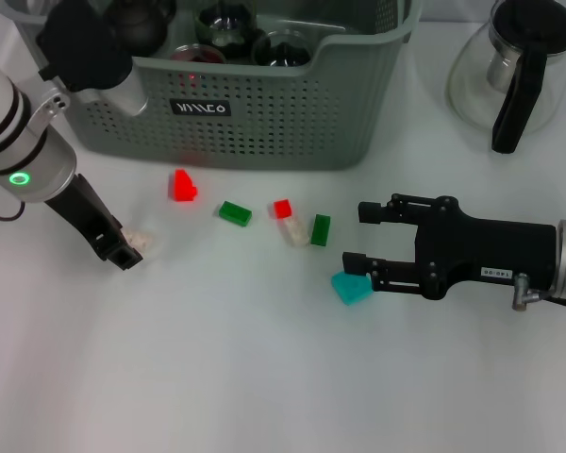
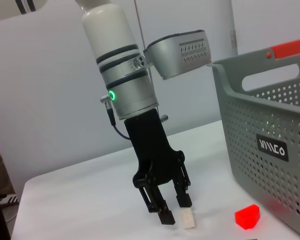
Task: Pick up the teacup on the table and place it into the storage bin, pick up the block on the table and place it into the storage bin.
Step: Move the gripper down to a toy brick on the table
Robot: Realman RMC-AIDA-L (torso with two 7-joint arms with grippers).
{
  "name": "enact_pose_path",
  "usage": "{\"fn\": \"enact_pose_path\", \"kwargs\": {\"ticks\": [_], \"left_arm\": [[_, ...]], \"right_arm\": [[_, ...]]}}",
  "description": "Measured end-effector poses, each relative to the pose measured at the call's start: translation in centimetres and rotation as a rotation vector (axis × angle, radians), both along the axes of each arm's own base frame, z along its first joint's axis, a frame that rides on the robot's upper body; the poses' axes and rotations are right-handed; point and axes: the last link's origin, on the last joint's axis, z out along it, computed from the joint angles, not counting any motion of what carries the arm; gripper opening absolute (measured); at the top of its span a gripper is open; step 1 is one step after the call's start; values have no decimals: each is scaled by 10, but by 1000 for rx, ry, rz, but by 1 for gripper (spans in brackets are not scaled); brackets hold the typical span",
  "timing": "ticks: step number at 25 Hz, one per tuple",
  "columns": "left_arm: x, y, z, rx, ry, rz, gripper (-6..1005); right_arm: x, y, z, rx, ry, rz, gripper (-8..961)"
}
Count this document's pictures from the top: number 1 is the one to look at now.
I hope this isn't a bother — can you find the white toy brick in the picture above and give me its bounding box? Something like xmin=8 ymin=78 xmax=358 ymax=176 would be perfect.
xmin=284 ymin=216 xmax=311 ymax=247
xmin=122 ymin=227 xmax=156 ymax=254

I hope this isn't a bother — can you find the green toy brick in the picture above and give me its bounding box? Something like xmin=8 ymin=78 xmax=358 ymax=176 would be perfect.
xmin=218 ymin=200 xmax=254 ymax=228
xmin=309 ymin=213 xmax=333 ymax=246

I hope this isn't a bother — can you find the dark clay teapot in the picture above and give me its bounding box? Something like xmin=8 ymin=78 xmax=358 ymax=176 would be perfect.
xmin=103 ymin=0 xmax=176 ymax=53

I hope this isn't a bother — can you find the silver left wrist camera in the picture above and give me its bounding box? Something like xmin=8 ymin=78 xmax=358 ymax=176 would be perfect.
xmin=35 ymin=3 xmax=150 ymax=118

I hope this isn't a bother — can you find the glass teacup black sleeve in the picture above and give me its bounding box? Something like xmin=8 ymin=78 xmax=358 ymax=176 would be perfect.
xmin=252 ymin=28 xmax=312 ymax=68
xmin=193 ymin=0 xmax=260 ymax=48
xmin=170 ymin=42 xmax=228 ymax=65

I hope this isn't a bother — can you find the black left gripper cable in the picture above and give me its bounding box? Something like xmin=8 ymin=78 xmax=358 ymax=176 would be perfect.
xmin=0 ymin=195 xmax=27 ymax=222

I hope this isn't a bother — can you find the glass pitcher black handle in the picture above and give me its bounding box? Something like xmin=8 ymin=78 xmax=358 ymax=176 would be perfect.
xmin=446 ymin=0 xmax=566 ymax=156

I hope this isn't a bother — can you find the grey perforated storage bin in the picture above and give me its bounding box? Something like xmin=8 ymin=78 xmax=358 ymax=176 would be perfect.
xmin=4 ymin=0 xmax=424 ymax=172

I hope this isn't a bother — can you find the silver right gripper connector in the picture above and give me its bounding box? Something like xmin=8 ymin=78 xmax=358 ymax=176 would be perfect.
xmin=511 ymin=273 xmax=546 ymax=311

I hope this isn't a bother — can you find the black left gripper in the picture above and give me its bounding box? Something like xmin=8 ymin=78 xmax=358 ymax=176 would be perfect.
xmin=43 ymin=173 xmax=145 ymax=272

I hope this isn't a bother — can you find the red sloped toy brick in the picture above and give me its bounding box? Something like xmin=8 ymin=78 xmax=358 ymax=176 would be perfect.
xmin=172 ymin=168 xmax=200 ymax=203

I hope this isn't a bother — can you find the teal flat toy brick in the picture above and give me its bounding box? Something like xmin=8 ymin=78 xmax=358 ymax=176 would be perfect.
xmin=330 ymin=273 xmax=374 ymax=307

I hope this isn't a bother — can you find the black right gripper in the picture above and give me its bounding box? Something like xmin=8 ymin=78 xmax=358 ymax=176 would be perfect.
xmin=341 ymin=192 xmax=560 ymax=302

